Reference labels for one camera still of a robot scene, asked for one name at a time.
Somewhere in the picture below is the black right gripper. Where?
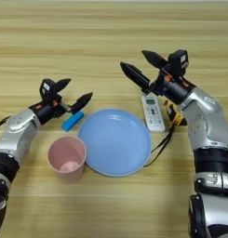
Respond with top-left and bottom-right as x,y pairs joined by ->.
119,49 -> 197,105

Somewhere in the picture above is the black tool strap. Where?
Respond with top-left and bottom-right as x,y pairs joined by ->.
142,122 -> 177,168

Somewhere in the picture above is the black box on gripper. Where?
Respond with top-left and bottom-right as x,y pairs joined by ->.
39,78 -> 58,103
168,49 -> 190,78

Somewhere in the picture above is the pink plastic cup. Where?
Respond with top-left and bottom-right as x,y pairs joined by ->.
46,135 -> 87,184

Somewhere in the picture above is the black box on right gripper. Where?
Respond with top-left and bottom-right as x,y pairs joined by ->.
168,49 -> 190,78

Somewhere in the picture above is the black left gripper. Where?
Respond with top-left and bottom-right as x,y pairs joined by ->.
29,78 -> 94,125

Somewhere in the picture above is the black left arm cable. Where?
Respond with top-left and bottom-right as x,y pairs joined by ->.
0,115 -> 11,134

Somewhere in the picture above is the yellow and black tool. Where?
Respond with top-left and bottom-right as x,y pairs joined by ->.
163,99 -> 188,126

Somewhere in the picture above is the light blue round plate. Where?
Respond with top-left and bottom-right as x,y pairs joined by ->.
77,108 -> 153,178

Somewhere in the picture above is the white remote control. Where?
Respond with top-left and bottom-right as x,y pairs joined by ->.
141,94 -> 167,134

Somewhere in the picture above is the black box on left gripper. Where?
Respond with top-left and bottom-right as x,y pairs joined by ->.
39,78 -> 58,103

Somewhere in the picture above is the small blue rectangular block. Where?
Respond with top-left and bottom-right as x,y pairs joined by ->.
61,111 -> 85,132

